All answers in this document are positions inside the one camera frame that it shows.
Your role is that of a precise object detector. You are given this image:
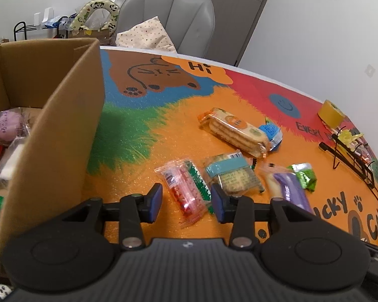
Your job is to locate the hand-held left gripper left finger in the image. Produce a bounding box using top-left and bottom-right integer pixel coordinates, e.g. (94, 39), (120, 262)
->
(61, 182), (164, 250)

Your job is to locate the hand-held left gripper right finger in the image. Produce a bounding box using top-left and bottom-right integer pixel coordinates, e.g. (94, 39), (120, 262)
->
(210, 184), (316, 249)

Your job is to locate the clear red green candy packet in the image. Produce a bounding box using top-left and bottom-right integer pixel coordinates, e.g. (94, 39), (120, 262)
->
(154, 158), (215, 229)

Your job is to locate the teal band cookie packet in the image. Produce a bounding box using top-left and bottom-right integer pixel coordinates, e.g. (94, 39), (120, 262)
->
(202, 152), (265, 196)

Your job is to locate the purple snack packet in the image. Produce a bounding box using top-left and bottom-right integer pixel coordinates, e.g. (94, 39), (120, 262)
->
(260, 163), (314, 213)

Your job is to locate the long orange biscuit packet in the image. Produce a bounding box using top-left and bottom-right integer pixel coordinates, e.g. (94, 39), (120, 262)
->
(198, 107), (271, 158)

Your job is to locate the blue label snack packet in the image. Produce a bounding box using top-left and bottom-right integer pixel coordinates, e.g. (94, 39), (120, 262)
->
(258, 116), (284, 152)

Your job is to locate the bright green snack packet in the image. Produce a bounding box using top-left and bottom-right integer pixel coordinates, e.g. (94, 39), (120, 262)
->
(287, 163), (318, 193)

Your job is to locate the brown cardboard box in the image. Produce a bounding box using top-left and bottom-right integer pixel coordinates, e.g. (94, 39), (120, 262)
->
(0, 38), (106, 279)

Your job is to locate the white cake packet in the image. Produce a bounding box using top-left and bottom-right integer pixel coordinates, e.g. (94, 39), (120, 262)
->
(0, 137), (30, 189)

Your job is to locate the purple round pastry packet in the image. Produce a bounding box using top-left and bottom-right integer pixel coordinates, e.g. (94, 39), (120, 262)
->
(0, 107), (30, 147)

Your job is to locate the colourful cat print table mat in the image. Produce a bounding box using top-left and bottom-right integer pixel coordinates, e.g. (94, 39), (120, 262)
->
(82, 47), (378, 249)

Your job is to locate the yellow tape roll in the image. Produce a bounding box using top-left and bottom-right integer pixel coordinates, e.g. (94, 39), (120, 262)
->
(318, 99), (346, 129)

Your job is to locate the clear bag of small items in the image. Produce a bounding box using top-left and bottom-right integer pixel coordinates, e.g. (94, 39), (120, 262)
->
(350, 135), (377, 167)

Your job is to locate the cream dotted cushion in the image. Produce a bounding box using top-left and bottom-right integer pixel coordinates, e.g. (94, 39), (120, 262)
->
(116, 16), (178, 53)

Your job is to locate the brown box with yellow tape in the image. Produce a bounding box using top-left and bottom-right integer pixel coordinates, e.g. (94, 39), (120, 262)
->
(68, 27), (115, 46)

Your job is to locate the grey door with black lock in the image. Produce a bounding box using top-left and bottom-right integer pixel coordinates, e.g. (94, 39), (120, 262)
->
(175, 0), (279, 67)

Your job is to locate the grey upholstered chair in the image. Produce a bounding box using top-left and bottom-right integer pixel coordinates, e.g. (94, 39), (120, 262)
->
(115, 0), (215, 58)

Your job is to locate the blue plastic bag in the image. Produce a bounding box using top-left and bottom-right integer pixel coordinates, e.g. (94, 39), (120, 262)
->
(44, 16), (71, 29)

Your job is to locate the white plastic object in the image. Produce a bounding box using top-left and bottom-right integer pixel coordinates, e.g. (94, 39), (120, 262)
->
(34, 8), (55, 27)

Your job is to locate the black metal shoe rack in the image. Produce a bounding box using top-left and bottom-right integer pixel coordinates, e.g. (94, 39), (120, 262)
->
(12, 21), (70, 42)

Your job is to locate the black wire stand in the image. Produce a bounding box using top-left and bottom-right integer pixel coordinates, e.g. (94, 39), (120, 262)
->
(319, 126), (378, 205)

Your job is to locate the panda print padded ring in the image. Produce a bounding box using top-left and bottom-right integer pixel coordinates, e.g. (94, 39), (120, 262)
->
(69, 0), (119, 35)

